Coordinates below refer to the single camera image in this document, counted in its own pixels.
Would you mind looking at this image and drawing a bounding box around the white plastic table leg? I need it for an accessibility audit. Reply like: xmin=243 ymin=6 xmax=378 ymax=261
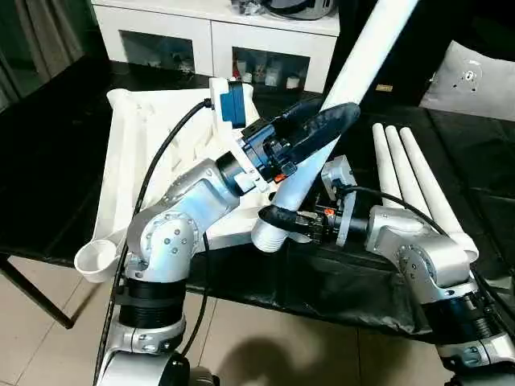
xmin=385 ymin=125 xmax=439 ymax=230
xmin=372 ymin=123 xmax=411 ymax=210
xmin=251 ymin=0 xmax=421 ymax=254
xmin=400 ymin=126 xmax=480 ymax=263

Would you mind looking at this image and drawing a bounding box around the black cabinet with yellow label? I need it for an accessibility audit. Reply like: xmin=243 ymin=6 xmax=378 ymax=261
xmin=334 ymin=0 xmax=451 ymax=109

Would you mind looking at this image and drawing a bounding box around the white sideboard cabinet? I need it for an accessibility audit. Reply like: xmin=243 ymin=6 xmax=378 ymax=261
xmin=90 ymin=0 xmax=340 ymax=93

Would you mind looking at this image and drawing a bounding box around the colourful clutter bundle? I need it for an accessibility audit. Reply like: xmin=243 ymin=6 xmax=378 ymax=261
xmin=229 ymin=0 xmax=266 ymax=17

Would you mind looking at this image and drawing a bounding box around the white plastic table top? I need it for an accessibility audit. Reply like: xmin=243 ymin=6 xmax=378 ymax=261
xmin=74 ymin=76 xmax=323 ymax=282

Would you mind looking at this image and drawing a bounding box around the grey pillow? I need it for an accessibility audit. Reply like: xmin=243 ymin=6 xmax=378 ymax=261
xmin=420 ymin=40 xmax=515 ymax=121

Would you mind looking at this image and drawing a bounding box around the grey curtain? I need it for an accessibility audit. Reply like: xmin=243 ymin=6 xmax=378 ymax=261
xmin=0 ymin=0 xmax=101 ymax=89

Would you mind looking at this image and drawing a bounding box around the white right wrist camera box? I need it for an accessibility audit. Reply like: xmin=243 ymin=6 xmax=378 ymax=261
xmin=322 ymin=155 xmax=359 ymax=200

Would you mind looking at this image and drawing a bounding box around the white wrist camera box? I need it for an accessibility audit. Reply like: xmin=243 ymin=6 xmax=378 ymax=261
xmin=208 ymin=76 xmax=260 ymax=131
xmin=322 ymin=155 xmax=359 ymax=200

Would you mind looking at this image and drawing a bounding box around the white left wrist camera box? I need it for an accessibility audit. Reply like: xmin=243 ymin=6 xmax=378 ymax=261
xmin=208 ymin=76 xmax=260 ymax=131

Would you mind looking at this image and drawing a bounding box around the grey bag with black strap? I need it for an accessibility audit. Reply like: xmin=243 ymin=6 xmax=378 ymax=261
xmin=262 ymin=0 xmax=337 ymax=21

